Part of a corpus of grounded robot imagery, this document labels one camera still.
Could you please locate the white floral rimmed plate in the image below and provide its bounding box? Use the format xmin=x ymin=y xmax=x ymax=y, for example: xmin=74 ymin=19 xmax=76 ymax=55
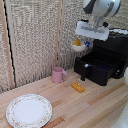
xmin=5 ymin=93 xmax=53 ymax=128

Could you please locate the black air fryer body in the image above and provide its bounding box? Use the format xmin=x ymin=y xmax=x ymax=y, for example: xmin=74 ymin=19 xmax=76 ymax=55
xmin=92 ymin=29 xmax=128 ymax=80

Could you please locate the yellow food piece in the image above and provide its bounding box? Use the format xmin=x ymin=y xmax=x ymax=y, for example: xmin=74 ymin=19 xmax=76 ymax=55
xmin=73 ymin=38 xmax=82 ymax=47

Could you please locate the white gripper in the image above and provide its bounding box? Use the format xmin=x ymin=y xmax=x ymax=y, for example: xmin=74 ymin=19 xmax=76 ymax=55
xmin=75 ymin=20 xmax=110 ymax=49

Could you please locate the small white bowl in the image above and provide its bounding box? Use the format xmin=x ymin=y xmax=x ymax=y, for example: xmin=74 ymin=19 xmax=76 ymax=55
xmin=71 ymin=39 xmax=88 ymax=53

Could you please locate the black air fryer drawer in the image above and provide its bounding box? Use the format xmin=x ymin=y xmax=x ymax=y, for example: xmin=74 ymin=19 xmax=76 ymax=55
xmin=73 ymin=50 xmax=122 ymax=87

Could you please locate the yellow rectangular block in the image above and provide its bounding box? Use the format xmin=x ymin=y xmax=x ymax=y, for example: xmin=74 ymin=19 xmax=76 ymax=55
xmin=70 ymin=82 xmax=86 ymax=94

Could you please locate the pink mug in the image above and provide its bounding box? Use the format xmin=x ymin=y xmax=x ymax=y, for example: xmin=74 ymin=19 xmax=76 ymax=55
xmin=51 ymin=66 xmax=68 ymax=84

